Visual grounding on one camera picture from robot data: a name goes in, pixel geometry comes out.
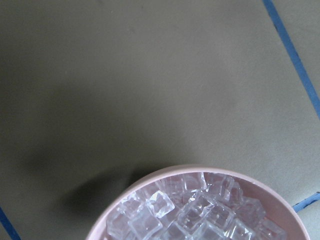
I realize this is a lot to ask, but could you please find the pink bowl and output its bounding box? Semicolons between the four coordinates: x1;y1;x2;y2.
86;164;310;240

